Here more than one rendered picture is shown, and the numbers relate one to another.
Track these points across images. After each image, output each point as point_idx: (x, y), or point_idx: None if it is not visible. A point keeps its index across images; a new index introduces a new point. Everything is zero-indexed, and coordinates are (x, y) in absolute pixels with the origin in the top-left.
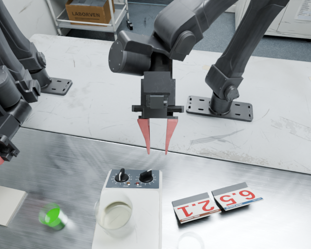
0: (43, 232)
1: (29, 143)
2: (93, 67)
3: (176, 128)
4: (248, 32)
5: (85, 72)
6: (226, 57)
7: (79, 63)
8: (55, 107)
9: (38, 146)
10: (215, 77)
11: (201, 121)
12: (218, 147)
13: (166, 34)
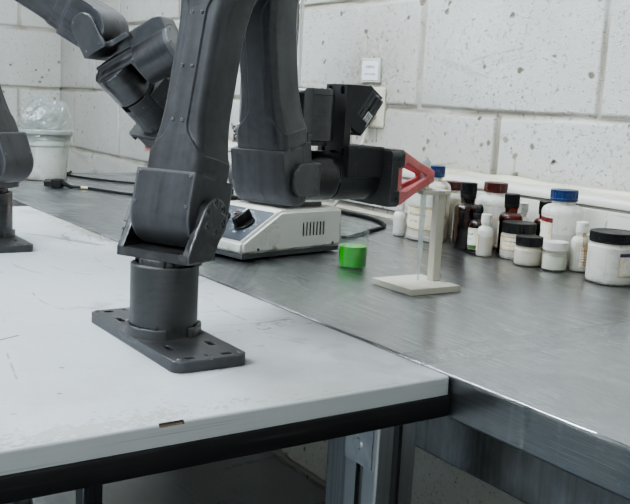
0: (377, 268)
1: (316, 302)
2: None
3: (83, 251)
4: None
5: (27, 320)
6: None
7: None
8: (203, 311)
9: (306, 297)
10: (15, 145)
11: (40, 245)
12: (83, 237)
13: (122, 24)
